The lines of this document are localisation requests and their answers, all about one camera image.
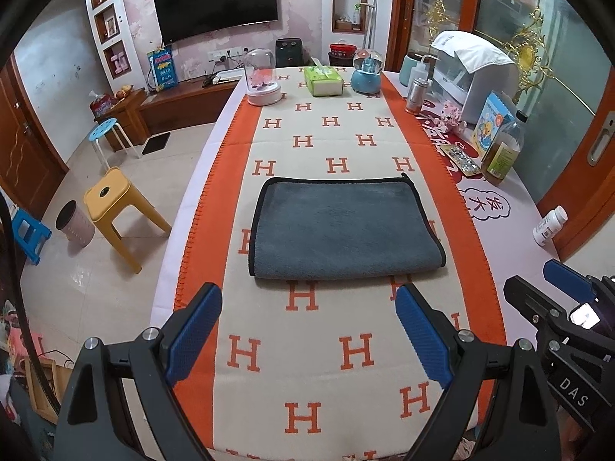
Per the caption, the purple and grey towel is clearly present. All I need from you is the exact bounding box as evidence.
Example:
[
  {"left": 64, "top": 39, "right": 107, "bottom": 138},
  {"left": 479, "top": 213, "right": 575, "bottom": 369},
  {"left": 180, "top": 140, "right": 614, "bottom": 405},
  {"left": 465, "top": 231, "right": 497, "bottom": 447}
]
[{"left": 248, "top": 174, "right": 447, "bottom": 281}]

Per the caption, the white pill bottle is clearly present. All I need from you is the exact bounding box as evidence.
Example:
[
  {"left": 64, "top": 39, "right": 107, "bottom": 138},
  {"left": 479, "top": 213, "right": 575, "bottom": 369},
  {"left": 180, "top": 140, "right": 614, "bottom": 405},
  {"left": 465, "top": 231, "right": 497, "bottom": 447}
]
[{"left": 533, "top": 205, "right": 568, "bottom": 245}]

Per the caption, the bottle with green label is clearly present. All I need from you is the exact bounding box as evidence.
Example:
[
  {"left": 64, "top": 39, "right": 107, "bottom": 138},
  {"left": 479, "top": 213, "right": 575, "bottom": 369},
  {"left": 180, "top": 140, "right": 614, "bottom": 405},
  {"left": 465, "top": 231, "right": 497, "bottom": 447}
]
[{"left": 480, "top": 110, "right": 527, "bottom": 186}]

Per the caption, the colourful children's book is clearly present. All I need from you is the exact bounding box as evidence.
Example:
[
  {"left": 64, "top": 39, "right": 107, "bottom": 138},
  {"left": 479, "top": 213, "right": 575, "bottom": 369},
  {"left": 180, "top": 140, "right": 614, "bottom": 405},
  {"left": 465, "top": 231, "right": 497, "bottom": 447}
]
[{"left": 470, "top": 91, "right": 516, "bottom": 158}]

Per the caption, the pink plush toy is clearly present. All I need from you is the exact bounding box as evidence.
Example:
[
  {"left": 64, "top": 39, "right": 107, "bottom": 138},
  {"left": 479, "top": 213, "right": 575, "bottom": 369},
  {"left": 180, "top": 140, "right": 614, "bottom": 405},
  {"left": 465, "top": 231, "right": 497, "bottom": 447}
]
[{"left": 437, "top": 101, "right": 467, "bottom": 136}]

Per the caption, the pink waste bin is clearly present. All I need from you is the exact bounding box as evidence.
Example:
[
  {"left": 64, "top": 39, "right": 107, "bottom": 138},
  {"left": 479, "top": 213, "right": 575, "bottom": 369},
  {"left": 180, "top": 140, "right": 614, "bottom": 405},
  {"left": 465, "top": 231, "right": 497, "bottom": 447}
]
[{"left": 55, "top": 200, "right": 95, "bottom": 248}]

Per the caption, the small blue step stool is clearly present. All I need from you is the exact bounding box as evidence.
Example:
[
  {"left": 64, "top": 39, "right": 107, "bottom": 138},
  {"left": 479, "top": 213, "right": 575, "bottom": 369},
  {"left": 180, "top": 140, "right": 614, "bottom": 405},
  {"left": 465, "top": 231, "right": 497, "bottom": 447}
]
[{"left": 12, "top": 208, "right": 52, "bottom": 265}]

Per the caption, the orange cream H-pattern blanket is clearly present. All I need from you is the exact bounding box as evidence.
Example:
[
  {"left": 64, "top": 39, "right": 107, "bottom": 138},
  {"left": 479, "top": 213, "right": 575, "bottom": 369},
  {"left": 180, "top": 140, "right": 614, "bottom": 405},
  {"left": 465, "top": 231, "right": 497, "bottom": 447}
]
[{"left": 172, "top": 65, "right": 508, "bottom": 461}]

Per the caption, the white appliance with cloth cover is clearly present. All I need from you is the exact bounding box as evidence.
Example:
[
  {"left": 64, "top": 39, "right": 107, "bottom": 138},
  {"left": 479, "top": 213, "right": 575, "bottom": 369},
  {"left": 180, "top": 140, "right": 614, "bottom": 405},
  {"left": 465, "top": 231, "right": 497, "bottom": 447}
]
[{"left": 432, "top": 30, "right": 519, "bottom": 124}]

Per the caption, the yellow plastic stool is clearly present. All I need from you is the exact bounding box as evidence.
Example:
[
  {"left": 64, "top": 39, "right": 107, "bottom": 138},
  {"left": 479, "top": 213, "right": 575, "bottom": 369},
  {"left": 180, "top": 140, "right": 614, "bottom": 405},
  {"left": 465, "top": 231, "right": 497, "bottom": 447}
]
[{"left": 83, "top": 167, "right": 172, "bottom": 274}]

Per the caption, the silver metal bottle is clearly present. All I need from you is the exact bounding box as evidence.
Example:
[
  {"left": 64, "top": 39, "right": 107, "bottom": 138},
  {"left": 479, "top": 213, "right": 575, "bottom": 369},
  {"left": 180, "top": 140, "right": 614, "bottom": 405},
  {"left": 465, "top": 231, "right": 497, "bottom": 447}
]
[{"left": 406, "top": 77, "right": 429, "bottom": 113}]

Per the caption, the white squeeze bottle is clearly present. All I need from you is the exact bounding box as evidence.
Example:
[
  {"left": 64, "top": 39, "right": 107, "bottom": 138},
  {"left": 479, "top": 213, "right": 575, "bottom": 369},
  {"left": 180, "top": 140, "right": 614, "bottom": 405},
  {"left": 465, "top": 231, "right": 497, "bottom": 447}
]
[{"left": 407, "top": 54, "right": 439, "bottom": 88}]

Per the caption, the light blue cup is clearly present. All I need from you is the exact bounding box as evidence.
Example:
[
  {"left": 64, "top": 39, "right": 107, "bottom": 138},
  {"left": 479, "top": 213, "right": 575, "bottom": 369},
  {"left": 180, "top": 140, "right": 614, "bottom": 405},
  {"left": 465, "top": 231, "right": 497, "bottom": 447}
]
[{"left": 399, "top": 55, "right": 420, "bottom": 86}]

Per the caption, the blue snow globe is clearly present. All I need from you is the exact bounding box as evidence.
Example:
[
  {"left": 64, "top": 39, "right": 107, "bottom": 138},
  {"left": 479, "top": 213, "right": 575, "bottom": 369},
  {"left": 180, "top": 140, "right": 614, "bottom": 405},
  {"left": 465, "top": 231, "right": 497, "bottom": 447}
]
[{"left": 350, "top": 49, "right": 384, "bottom": 95}]

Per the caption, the black floor mat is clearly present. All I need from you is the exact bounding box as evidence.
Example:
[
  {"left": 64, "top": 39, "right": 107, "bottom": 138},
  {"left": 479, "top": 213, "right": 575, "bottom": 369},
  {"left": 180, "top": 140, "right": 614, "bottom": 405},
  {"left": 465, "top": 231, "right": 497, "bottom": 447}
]
[{"left": 142, "top": 132, "right": 170, "bottom": 156}]

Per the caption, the blue round stool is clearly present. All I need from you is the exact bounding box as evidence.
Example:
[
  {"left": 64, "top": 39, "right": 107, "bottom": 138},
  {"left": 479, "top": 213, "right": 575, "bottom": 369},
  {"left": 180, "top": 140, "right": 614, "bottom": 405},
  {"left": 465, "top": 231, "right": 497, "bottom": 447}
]
[{"left": 87, "top": 116, "right": 143, "bottom": 174}]

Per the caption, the green tissue box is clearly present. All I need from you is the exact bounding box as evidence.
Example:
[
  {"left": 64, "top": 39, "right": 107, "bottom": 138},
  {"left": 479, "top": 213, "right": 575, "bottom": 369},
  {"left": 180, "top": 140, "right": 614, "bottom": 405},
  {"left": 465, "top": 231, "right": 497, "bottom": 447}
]
[{"left": 303, "top": 66, "right": 344, "bottom": 97}]

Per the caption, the wooden tv cabinet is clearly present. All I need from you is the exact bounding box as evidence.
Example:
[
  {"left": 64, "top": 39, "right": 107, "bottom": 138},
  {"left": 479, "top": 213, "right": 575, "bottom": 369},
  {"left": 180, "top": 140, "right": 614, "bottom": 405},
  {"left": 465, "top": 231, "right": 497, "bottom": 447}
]
[{"left": 95, "top": 78, "right": 238, "bottom": 146}]

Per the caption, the red pot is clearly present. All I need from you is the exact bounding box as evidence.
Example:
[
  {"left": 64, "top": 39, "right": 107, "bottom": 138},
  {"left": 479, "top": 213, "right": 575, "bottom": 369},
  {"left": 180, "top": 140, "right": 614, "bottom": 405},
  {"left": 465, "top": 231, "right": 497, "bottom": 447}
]
[{"left": 328, "top": 42, "right": 356, "bottom": 67}]

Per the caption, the red snack bag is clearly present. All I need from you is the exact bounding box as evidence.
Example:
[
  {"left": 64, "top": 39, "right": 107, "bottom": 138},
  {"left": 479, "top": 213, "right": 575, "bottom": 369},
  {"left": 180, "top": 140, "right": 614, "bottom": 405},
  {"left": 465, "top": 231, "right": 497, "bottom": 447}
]
[{"left": 89, "top": 91, "right": 117, "bottom": 118}]

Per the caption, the black heater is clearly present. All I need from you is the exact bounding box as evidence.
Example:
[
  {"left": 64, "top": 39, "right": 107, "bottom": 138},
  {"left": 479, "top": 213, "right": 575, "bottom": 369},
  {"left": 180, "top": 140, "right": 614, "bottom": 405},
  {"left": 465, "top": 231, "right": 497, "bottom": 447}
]
[{"left": 275, "top": 38, "right": 304, "bottom": 68}]

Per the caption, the blue poster board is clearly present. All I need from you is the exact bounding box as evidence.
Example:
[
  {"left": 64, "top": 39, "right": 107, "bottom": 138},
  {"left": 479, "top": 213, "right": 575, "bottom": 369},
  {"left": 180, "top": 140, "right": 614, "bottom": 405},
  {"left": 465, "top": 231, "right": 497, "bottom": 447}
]
[{"left": 147, "top": 46, "right": 178, "bottom": 92}]

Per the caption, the white power strip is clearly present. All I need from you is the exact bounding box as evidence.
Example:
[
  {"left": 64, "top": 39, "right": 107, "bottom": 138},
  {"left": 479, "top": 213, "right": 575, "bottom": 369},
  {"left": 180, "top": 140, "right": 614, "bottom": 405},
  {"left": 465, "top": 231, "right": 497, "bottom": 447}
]
[{"left": 212, "top": 68, "right": 245, "bottom": 85}]

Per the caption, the glass dome with pink figure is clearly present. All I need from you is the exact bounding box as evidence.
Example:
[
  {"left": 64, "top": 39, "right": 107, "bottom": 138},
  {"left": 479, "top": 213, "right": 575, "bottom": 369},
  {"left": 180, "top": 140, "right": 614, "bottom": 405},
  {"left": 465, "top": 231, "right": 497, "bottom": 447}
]
[{"left": 244, "top": 48, "right": 283, "bottom": 107}]

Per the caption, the black television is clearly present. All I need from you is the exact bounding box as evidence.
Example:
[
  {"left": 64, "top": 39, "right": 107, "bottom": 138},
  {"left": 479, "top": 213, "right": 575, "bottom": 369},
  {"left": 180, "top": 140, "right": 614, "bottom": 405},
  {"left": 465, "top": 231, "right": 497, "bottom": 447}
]
[{"left": 153, "top": 0, "right": 278, "bottom": 45}]

